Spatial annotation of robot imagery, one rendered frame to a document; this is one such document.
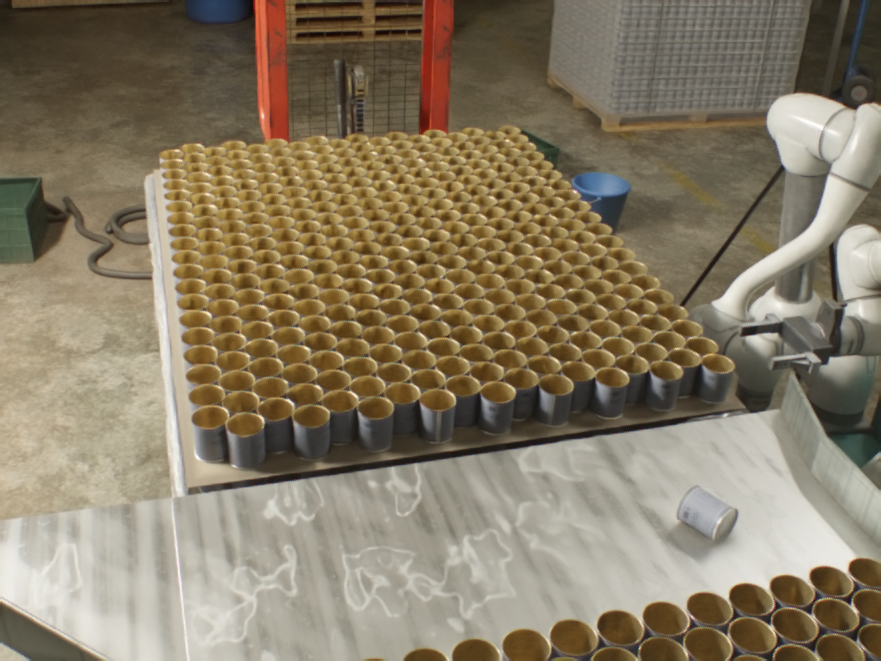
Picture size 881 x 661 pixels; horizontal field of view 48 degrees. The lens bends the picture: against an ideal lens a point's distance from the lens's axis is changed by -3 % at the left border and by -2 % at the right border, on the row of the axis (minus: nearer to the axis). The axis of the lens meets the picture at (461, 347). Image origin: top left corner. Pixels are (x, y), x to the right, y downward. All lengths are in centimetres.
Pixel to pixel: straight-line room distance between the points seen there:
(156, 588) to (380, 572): 35
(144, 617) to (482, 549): 54
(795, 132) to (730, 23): 471
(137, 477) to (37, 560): 192
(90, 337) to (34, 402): 50
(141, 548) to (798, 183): 173
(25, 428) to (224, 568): 239
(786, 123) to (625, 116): 453
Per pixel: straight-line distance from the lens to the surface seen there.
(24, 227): 513
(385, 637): 155
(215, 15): 948
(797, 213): 263
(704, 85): 724
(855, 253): 238
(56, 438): 390
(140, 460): 372
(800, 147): 252
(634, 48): 690
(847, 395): 274
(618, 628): 153
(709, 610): 159
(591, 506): 180
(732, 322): 256
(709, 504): 175
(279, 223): 257
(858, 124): 245
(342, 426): 189
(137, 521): 178
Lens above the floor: 221
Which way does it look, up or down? 31 degrees down
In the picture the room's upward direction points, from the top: 3 degrees clockwise
